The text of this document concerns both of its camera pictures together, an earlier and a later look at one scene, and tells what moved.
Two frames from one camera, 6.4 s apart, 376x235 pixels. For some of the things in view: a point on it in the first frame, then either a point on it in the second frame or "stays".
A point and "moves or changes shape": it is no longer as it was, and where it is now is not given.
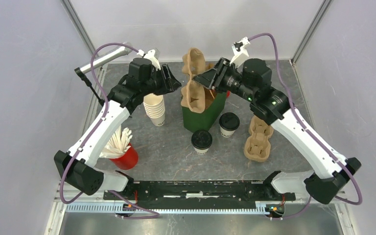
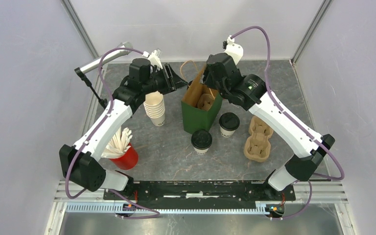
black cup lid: x=201 y=139 stays
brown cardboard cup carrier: x=194 y=96 moves or changes shape
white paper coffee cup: x=226 y=133 stays
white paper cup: x=201 y=151 stays
